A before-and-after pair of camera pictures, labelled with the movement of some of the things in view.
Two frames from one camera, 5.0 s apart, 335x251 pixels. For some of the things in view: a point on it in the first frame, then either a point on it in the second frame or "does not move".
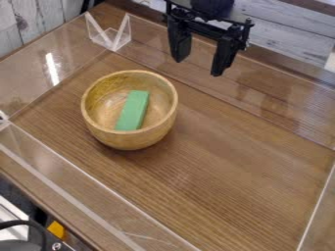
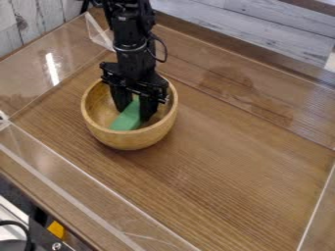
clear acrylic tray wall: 76,197 does not move
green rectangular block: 132,111 does not move
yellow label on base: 56,228 does not move
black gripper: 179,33 -> 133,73
